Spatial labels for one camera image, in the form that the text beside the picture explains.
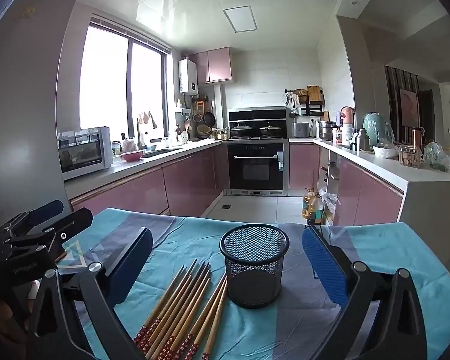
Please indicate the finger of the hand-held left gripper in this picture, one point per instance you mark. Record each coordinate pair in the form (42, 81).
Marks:
(73, 227)
(47, 210)

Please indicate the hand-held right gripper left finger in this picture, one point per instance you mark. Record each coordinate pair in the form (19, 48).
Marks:
(131, 266)

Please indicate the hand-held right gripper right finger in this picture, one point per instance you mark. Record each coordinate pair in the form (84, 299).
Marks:
(324, 266)

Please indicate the bunch of wooden chopsticks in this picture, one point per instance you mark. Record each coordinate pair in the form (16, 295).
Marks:
(176, 307)

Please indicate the black mesh utensil holder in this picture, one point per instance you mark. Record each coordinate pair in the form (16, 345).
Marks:
(255, 270)

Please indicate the white plastic bag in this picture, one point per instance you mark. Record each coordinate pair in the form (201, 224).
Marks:
(329, 200)

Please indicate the white microwave oven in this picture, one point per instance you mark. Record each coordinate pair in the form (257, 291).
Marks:
(84, 153)

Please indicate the pink base cabinets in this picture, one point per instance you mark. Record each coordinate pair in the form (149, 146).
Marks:
(183, 183)
(367, 195)

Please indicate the pink bowl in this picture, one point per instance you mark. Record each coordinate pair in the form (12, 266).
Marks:
(132, 155)

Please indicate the teal and grey tablecloth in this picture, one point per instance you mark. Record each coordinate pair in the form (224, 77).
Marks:
(247, 330)

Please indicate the grey refrigerator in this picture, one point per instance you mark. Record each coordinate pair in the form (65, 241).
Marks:
(22, 101)

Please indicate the steel sink faucet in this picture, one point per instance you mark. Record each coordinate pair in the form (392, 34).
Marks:
(138, 131)

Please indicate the black built-in oven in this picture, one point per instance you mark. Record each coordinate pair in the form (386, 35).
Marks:
(257, 168)

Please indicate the white bowl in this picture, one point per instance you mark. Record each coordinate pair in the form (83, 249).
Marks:
(385, 152)

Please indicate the dark thermos flask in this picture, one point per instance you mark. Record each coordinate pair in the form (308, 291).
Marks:
(362, 140)

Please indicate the steel steamer pot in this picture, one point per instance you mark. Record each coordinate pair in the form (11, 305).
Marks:
(326, 130)

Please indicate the grey rice cooker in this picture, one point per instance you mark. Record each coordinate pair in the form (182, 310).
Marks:
(300, 130)

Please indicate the clear food jar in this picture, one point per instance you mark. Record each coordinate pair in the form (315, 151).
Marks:
(410, 157)

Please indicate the kitchen window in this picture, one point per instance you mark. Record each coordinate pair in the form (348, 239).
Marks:
(105, 82)

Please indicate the black lidded cooking pot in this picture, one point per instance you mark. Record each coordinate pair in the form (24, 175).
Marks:
(240, 130)
(271, 131)

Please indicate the green covered appliance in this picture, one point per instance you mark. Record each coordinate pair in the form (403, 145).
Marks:
(377, 129)

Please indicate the pink electric kettle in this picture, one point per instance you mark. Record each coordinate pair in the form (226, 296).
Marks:
(347, 116)

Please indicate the woven basket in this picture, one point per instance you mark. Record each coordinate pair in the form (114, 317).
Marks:
(203, 131)

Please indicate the copper tumbler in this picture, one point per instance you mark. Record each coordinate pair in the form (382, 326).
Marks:
(417, 137)

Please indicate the plastic bag of greens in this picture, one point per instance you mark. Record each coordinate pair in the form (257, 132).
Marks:
(440, 157)

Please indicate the hanging black frying pan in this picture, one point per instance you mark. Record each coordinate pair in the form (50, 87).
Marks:
(209, 119)

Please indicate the wooden cutting board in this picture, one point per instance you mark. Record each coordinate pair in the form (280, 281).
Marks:
(315, 93)

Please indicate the white water heater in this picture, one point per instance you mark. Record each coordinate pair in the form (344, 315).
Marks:
(188, 77)

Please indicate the ceiling light panel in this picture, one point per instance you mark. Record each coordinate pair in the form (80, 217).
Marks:
(240, 18)

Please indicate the black wall rack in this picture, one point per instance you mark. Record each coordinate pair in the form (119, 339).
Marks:
(307, 109)

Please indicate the pink wall painting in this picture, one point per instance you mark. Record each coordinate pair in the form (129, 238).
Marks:
(408, 107)

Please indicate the pink wall cabinet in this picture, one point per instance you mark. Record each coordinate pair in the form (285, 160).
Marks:
(217, 65)

